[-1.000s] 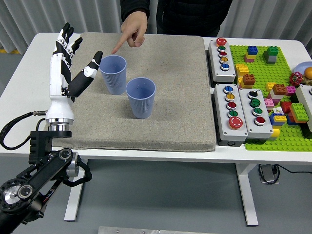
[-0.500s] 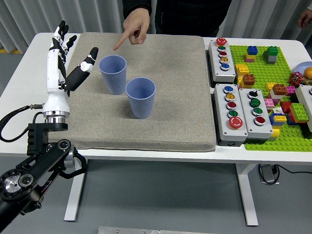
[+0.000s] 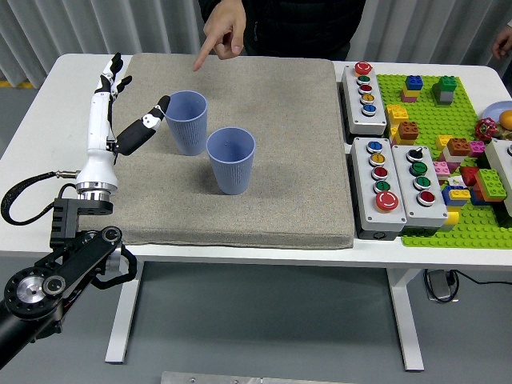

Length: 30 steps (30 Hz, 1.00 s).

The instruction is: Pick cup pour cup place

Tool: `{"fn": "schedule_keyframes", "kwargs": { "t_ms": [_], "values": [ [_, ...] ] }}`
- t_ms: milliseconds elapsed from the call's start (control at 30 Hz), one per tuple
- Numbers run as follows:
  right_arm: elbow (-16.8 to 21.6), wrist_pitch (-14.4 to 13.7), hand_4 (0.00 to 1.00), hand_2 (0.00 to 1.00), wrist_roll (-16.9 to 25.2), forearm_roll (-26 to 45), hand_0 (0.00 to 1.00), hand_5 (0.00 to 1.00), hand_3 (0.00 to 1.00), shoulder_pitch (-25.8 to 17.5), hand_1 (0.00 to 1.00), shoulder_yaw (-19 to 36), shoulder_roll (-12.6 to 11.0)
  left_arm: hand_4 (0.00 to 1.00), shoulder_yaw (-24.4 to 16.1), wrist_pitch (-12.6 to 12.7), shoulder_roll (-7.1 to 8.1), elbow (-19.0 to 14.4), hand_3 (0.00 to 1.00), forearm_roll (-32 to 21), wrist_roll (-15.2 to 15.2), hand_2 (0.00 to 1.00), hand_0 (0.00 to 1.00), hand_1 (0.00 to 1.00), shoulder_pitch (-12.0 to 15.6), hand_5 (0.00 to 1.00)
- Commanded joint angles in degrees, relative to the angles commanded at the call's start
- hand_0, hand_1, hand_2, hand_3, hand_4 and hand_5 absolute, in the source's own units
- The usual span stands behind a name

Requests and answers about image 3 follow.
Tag person's right hand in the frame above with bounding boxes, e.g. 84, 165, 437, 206
192, 0, 248, 73

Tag person's hand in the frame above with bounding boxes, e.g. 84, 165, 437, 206
491, 28, 512, 61

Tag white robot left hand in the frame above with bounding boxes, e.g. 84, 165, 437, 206
74, 51, 172, 189

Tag blue ribbed plastic cup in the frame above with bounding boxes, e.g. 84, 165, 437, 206
206, 127, 257, 196
163, 90, 209, 157

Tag lilac plate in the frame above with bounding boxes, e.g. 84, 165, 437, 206
482, 101, 512, 122

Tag person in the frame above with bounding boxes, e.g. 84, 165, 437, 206
198, 0, 367, 62

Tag red valve wheel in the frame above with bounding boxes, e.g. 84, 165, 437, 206
474, 117, 498, 142

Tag grey pleated curtain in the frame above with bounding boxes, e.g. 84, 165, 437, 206
0, 0, 512, 91

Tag green toy brick baseplate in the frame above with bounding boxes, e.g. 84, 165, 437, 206
375, 74, 512, 250

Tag orange toy brick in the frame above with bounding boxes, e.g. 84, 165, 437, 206
479, 187, 508, 203
397, 120, 421, 142
446, 137, 473, 158

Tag red toy brick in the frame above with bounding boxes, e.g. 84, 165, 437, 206
459, 166, 482, 187

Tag large green toy brick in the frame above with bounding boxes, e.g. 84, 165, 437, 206
474, 168, 507, 198

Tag grey-brown fabric mat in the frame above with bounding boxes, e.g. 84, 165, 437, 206
82, 53, 356, 251

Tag grey five-button control box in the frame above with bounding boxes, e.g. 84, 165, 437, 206
338, 61, 389, 139
350, 136, 409, 242

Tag grey four-button control box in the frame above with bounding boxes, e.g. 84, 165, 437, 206
390, 144, 450, 237

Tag yellow round toy brick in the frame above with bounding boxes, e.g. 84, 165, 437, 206
441, 210, 461, 232

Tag white table leg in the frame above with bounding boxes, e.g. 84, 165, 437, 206
385, 267, 426, 371
104, 260, 146, 365

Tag grey power adapter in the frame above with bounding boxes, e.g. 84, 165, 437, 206
427, 270, 456, 299

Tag black power cable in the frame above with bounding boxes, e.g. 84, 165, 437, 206
423, 268, 512, 305

